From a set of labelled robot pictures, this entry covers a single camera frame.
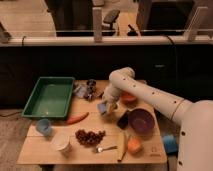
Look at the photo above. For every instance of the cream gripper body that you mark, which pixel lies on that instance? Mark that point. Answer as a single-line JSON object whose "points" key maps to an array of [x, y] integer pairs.
{"points": [[111, 107]]}

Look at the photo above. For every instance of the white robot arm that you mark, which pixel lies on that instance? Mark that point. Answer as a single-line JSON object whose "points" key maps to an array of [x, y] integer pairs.
{"points": [[195, 118]]}

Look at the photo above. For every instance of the green plastic tray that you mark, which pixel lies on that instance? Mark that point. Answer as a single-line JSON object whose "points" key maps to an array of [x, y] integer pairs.
{"points": [[50, 98]]}

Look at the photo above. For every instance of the orange bowl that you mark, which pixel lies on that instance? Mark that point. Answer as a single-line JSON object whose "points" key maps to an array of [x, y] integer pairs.
{"points": [[127, 98]]}

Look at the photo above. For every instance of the wooden table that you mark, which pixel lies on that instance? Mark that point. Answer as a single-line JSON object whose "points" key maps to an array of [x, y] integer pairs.
{"points": [[74, 144]]}

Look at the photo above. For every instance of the yellow banana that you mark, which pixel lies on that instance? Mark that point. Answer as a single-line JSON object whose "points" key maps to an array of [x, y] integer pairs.
{"points": [[121, 146]]}

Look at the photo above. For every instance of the purple bowl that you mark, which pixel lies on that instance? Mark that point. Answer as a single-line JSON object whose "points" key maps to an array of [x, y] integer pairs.
{"points": [[141, 121]]}

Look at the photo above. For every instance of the bunch of dark grapes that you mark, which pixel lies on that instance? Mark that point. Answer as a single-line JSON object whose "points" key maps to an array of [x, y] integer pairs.
{"points": [[89, 138]]}

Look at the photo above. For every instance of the orange carrot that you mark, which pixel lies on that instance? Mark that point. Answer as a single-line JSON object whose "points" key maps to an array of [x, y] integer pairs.
{"points": [[76, 119]]}

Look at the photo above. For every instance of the orange fruit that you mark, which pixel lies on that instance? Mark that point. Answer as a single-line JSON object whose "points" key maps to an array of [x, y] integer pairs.
{"points": [[134, 145]]}

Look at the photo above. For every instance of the metal spoon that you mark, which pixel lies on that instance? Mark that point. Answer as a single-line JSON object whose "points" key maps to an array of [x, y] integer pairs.
{"points": [[101, 149]]}

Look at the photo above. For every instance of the white paper cup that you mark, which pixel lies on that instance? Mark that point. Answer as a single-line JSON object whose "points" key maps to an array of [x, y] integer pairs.
{"points": [[61, 142]]}

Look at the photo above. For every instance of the light blue cup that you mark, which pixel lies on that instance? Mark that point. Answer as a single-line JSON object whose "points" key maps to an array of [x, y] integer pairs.
{"points": [[43, 126]]}

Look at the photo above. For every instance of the black office chair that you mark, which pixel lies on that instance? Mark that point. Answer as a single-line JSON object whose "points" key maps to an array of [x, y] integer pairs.
{"points": [[111, 18]]}

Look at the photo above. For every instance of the white horizontal rail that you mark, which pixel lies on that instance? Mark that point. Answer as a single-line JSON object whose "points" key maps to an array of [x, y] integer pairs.
{"points": [[106, 41]]}

